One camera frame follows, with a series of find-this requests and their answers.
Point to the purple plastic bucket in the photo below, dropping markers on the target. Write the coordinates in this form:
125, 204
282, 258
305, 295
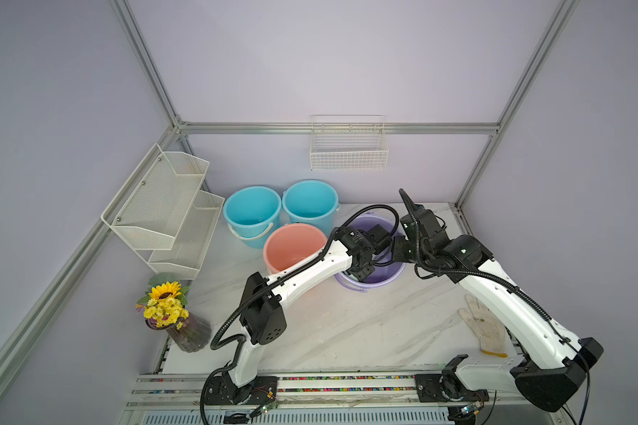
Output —
381, 276

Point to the sunflower bouquet in vase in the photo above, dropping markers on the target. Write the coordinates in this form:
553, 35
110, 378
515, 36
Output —
165, 307

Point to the white work glove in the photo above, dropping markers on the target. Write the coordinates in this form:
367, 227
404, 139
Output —
485, 326

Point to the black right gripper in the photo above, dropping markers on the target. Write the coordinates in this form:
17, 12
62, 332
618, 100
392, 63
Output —
399, 249

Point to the white wire wall basket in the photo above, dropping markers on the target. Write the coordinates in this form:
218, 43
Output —
344, 143

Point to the teal bucket being wiped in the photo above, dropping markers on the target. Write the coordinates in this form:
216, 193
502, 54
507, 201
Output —
253, 214

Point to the pink plastic bucket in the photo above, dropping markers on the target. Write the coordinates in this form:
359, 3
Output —
290, 245

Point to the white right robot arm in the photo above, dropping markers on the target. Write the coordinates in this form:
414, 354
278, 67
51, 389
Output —
555, 362

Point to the white two-tier mesh shelf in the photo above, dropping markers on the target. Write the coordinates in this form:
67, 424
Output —
164, 214

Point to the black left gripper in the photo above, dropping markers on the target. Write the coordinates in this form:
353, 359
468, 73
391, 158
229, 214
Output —
365, 274

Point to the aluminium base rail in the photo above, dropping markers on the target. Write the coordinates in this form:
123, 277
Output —
408, 397

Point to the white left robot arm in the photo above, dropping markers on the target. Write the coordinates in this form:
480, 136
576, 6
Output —
261, 312

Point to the teal bucket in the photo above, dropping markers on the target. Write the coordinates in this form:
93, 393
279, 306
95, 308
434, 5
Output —
312, 202

